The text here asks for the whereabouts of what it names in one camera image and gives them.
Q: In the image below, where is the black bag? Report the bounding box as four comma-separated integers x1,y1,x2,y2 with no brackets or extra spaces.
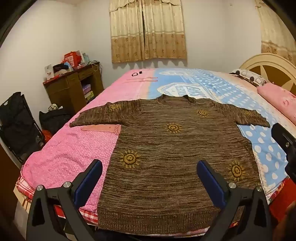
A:
39,108,73,135

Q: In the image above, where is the beige patterned curtain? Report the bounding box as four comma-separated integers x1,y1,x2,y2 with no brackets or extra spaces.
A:
254,0,296,62
109,0,187,64

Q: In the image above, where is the black folding luggage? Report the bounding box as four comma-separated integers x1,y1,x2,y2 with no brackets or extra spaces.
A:
0,91,45,164

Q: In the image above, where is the pink pillow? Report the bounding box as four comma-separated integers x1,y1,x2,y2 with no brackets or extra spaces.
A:
257,83,296,121

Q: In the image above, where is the red box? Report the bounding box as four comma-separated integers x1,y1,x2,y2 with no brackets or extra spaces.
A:
64,51,82,68

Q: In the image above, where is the patterned white pillow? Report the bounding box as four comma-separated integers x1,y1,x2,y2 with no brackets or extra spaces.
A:
229,68,270,87

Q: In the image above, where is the white card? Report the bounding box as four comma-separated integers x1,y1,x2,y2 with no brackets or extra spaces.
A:
45,64,55,81

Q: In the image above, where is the dark wooden desk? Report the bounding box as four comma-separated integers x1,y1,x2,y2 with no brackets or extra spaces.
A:
43,62,104,115

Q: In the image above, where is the brown knit sweater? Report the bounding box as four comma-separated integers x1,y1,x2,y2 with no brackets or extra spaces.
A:
69,95,271,233

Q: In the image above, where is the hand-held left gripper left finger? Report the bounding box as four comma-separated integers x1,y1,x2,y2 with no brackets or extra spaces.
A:
26,159,103,241

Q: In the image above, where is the cream wooden headboard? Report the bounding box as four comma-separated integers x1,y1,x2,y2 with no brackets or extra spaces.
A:
239,53,296,96

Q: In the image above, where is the pink and blue printed blanket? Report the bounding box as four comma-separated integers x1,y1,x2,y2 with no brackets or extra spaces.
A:
21,68,296,207

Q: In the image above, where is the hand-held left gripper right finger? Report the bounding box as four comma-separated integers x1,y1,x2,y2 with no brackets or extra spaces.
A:
196,159,273,241

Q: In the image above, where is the red checked bed sheet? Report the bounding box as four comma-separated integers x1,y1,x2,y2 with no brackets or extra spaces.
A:
15,176,100,226

